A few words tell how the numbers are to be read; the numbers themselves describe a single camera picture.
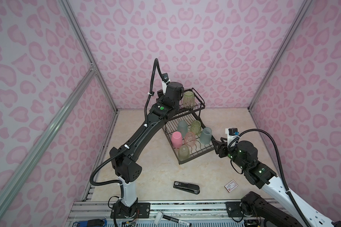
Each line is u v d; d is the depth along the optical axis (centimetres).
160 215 69
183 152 87
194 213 73
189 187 77
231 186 80
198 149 95
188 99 93
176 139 89
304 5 69
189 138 95
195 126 97
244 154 53
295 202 43
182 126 97
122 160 45
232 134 61
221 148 64
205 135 95
